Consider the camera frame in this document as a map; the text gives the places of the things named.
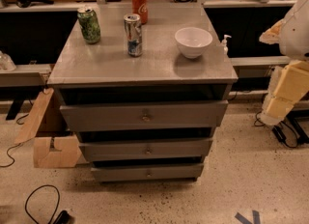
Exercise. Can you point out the grey top drawer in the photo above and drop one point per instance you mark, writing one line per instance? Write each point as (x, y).
(136, 116)

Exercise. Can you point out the wooden plank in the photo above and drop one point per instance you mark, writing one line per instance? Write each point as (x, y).
(31, 125)

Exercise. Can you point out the small pump bottle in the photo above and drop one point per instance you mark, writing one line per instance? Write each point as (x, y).
(224, 43)

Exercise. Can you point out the notched wooden block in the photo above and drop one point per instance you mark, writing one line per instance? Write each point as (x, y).
(56, 152)

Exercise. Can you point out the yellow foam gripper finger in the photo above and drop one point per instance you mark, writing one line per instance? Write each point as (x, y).
(287, 87)

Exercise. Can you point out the white bowl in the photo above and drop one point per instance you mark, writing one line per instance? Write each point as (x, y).
(192, 42)

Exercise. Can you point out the grey bottom drawer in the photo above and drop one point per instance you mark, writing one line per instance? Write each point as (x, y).
(145, 173)

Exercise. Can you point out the grey middle drawer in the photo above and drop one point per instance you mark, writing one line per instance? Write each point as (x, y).
(146, 149)

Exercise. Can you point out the grey drawer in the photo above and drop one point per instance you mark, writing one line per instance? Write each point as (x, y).
(146, 149)
(136, 116)
(145, 173)

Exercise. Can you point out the grey drawer cabinet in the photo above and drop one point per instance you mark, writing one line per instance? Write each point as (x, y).
(104, 73)

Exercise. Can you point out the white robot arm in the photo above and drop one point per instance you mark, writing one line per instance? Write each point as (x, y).
(293, 32)

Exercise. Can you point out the orange soda can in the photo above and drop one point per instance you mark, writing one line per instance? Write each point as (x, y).
(140, 7)

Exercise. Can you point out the clear plastic object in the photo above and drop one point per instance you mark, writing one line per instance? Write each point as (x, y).
(6, 63)

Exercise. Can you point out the silver blue energy can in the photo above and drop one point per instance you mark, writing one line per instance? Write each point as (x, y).
(133, 28)

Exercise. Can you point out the green soda can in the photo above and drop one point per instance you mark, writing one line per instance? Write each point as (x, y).
(89, 26)

